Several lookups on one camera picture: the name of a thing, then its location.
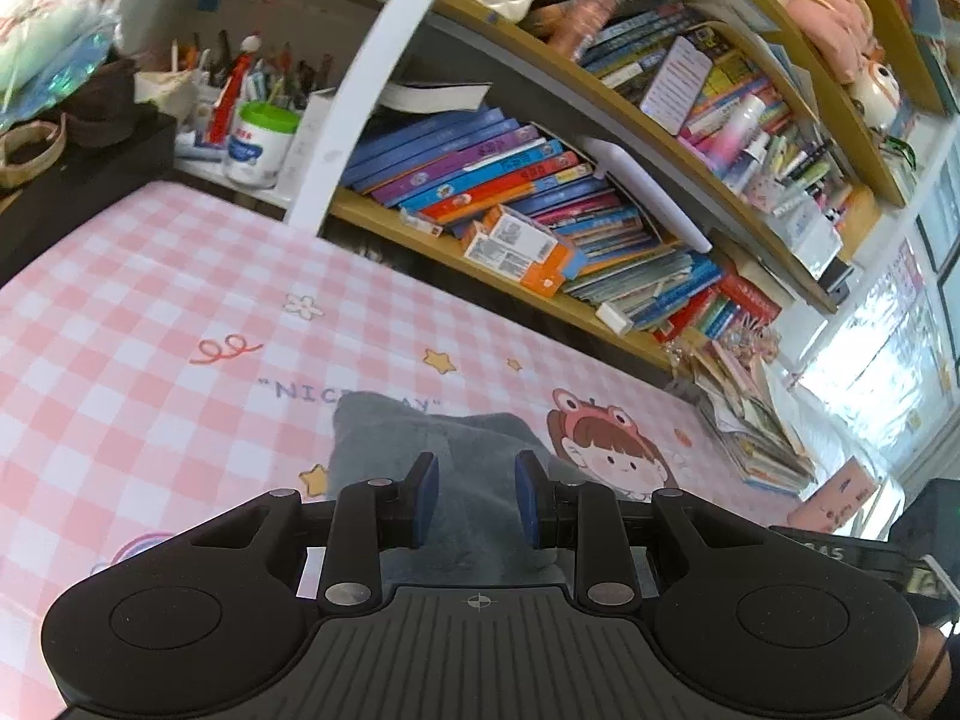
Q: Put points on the pink plush toy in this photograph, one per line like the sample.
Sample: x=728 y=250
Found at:
x=825 y=22

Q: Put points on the black device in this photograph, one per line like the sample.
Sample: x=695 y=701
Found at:
x=836 y=277

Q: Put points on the white jar green lid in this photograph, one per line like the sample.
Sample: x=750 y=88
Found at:
x=259 y=150

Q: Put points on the orange blue white box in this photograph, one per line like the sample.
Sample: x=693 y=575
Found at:
x=525 y=232

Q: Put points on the wooden bookshelf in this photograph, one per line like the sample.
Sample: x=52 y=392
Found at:
x=371 y=90

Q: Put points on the pink checkered desk mat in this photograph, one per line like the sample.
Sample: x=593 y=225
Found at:
x=187 y=300

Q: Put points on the white storage box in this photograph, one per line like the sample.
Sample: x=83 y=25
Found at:
x=814 y=236

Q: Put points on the window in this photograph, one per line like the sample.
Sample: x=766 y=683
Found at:
x=877 y=360

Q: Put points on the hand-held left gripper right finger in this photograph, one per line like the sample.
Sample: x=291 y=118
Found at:
x=529 y=499

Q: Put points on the white frog mug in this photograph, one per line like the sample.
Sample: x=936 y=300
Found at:
x=874 y=94

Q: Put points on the pile of booklets and papers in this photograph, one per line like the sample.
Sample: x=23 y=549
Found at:
x=757 y=435

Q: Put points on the rose gold bottle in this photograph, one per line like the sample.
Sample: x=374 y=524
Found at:
x=585 y=15

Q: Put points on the alphabet wall poster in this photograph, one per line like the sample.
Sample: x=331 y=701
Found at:
x=907 y=277

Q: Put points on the white charger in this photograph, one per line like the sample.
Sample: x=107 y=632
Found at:
x=615 y=319

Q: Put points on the small red white box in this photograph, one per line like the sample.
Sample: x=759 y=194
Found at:
x=420 y=221

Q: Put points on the plush in clear bag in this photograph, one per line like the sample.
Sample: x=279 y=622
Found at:
x=45 y=22

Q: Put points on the person's right forearm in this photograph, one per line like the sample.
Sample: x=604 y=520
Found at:
x=930 y=664

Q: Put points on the assorted books and stationery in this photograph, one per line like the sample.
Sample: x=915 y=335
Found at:
x=652 y=37

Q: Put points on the grey pants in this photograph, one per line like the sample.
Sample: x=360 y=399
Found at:
x=480 y=450

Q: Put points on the row of colourful books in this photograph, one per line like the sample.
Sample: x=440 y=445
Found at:
x=480 y=172

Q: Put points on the pens in holder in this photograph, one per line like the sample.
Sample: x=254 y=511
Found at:
x=247 y=79

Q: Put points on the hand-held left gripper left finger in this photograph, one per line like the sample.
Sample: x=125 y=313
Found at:
x=426 y=499

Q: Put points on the colourful flower decoration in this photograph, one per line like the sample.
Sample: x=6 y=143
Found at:
x=750 y=337

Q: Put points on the black box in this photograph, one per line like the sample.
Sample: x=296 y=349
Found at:
x=90 y=172

